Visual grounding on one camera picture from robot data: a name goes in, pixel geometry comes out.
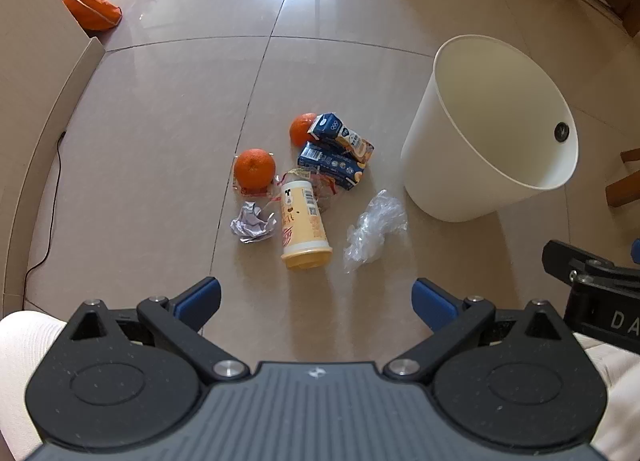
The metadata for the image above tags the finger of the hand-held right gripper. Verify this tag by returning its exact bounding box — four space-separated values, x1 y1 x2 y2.
542 240 640 286

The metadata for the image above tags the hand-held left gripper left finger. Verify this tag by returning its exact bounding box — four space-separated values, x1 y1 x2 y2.
65 277 251 382

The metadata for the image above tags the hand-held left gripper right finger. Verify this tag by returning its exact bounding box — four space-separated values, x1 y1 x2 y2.
384 278 576 384

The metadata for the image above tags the paper ball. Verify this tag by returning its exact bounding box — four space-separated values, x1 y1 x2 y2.
229 202 278 243

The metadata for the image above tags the clear plastic bag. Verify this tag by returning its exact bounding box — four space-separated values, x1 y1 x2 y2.
342 189 409 274

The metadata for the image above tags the yellow plastic cup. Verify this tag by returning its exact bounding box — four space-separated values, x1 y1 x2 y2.
279 178 334 272

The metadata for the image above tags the orange fruit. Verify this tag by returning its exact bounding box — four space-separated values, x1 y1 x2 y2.
289 113 318 148
234 147 277 190

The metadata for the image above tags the white plastic waste bin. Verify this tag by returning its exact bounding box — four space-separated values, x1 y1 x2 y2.
400 34 580 222

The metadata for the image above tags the yellow instant noodle cup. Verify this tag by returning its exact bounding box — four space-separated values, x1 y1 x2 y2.
270 167 347 214

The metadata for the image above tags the blue drink carton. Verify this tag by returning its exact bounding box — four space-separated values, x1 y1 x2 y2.
297 141 368 189
306 112 376 165

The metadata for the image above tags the person's right leg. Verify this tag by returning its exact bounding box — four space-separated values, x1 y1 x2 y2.
575 331 640 461

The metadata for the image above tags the person's leg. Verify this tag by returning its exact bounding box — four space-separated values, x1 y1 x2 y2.
0 311 68 461
575 331 640 461

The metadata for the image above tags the person's left leg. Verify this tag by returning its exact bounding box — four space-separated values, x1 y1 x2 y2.
0 311 68 461

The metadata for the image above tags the orange bag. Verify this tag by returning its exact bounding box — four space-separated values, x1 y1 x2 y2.
60 0 123 32

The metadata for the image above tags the black cable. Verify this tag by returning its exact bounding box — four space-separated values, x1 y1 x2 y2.
24 131 67 293

